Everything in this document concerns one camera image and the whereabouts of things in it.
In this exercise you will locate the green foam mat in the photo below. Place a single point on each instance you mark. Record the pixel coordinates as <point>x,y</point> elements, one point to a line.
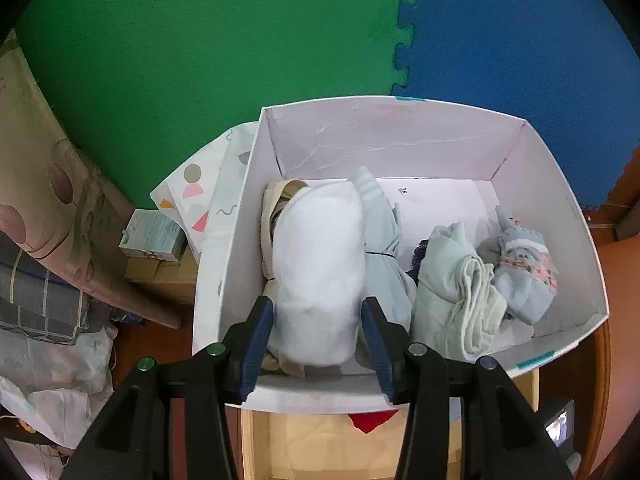
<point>200,60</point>

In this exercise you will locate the light blue striped underwear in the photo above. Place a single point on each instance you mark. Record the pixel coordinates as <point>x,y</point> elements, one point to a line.
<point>385,270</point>

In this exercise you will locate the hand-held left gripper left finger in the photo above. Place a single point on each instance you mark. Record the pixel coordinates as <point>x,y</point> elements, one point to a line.
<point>252,355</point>

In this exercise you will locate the small white green carton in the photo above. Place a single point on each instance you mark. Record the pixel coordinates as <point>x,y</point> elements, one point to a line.
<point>150,235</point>

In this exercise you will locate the wooden drawer grey front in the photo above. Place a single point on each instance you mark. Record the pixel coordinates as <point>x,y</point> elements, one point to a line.
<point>310,440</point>

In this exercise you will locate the white leaf print cloth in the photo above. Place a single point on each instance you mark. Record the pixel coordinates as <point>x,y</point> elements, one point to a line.
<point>50,375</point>

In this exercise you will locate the blue printed packet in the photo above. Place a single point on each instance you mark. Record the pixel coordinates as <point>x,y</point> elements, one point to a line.
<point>127,317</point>

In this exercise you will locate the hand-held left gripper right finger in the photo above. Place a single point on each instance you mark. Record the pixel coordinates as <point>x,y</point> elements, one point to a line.
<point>382,360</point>

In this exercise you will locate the white cardboard box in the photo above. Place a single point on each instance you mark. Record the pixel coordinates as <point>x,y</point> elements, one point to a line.
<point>450,145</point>

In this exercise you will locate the blue foam mat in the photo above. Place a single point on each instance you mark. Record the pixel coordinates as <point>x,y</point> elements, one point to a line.
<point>500,35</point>

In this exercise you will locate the pink floral print cloth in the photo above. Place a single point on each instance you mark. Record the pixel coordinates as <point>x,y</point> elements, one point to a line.
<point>60,185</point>

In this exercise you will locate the grey patterned sock pair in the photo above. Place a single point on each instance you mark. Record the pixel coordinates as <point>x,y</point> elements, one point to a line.
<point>520,290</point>

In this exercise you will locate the orange wooden furniture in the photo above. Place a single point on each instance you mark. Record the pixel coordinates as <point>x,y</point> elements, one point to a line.
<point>615,360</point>

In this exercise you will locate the red underwear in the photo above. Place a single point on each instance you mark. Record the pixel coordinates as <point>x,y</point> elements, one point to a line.
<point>370,420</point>

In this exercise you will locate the pale green underwear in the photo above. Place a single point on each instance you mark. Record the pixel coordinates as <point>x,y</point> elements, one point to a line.
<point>450,300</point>

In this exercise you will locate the navy lace underwear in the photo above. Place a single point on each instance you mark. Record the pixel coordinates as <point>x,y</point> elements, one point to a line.
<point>417,260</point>

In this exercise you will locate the white fluffy underwear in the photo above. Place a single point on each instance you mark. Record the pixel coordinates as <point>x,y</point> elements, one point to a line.
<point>320,270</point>

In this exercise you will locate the grey plaid cloth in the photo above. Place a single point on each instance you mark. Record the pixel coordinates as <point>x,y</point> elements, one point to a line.
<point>35,300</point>

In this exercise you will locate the white patterned cover sheet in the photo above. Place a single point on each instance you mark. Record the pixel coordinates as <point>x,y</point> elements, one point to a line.
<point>220,220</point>

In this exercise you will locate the beige underwear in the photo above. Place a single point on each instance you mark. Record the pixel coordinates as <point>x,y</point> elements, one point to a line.
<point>280,191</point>

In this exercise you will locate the brown cardboard box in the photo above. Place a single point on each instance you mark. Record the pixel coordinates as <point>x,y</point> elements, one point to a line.
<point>160,277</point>

